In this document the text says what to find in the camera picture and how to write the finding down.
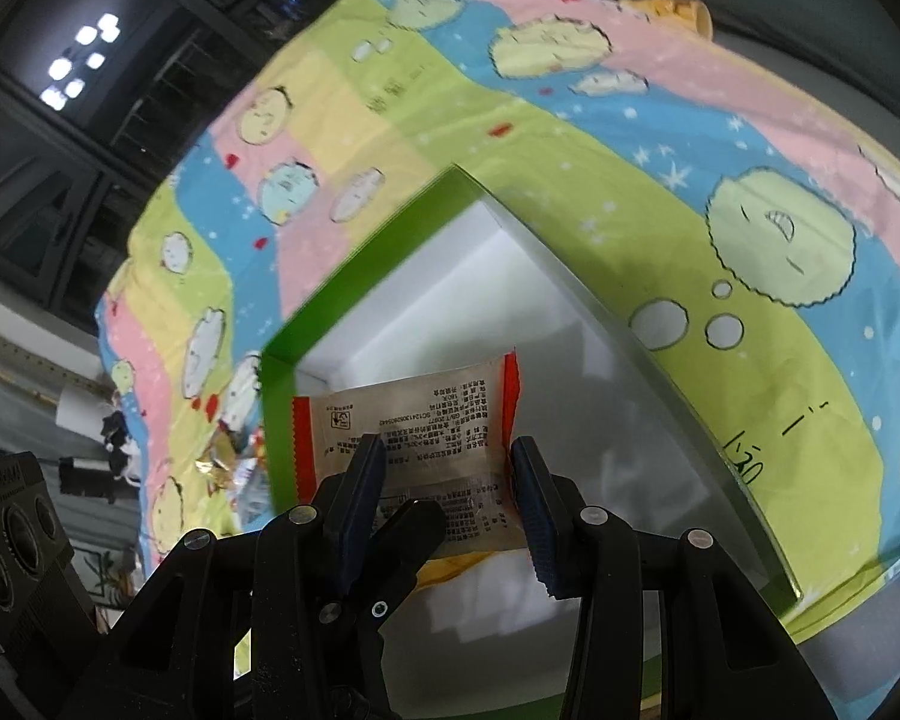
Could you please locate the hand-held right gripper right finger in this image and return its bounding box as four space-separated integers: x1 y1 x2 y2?
508 435 833 720

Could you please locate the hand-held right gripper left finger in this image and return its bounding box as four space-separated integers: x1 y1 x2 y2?
60 433 447 720

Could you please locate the beige red-ended snack packet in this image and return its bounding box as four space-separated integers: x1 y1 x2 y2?
292 347 533 560

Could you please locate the yellow snack packet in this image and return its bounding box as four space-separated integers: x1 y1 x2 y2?
418 549 496 586

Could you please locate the silver peanut snack packet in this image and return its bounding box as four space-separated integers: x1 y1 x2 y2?
236 480 272 533

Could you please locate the orange snack packet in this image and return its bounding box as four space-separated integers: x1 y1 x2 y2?
236 427 268 482

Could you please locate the gold brown snack packet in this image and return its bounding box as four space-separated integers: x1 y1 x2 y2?
195 442 238 478

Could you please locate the green white-lined box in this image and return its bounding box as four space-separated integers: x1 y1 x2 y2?
261 163 805 720

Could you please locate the black box device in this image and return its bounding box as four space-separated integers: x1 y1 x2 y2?
58 457 137 500

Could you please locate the black and white object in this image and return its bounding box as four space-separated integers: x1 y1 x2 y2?
101 409 140 481

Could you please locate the printed pastel blanket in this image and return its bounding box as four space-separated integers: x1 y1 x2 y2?
94 0 900 720

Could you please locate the dark glass window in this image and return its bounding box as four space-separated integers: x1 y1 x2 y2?
0 0 391 331

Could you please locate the yellow cup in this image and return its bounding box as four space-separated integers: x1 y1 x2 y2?
619 0 713 40

